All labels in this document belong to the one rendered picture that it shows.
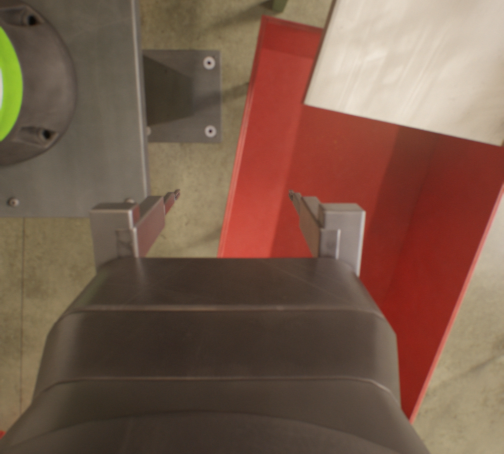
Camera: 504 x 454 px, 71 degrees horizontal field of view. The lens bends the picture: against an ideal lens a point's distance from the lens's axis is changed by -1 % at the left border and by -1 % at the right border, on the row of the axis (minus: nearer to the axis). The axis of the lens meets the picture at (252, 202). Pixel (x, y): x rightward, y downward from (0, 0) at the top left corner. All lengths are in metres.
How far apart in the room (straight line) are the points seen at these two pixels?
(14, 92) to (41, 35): 0.07
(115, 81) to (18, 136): 0.09
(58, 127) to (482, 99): 0.45
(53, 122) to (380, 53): 0.33
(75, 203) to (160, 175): 0.94
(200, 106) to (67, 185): 0.91
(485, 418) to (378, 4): 1.97
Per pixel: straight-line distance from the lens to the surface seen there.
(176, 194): 0.16
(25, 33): 0.35
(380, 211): 0.80
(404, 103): 0.46
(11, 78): 0.31
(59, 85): 0.35
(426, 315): 0.74
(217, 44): 1.27
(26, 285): 1.66
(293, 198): 0.15
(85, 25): 0.37
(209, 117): 1.25
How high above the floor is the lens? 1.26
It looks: 75 degrees down
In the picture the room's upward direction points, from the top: 175 degrees clockwise
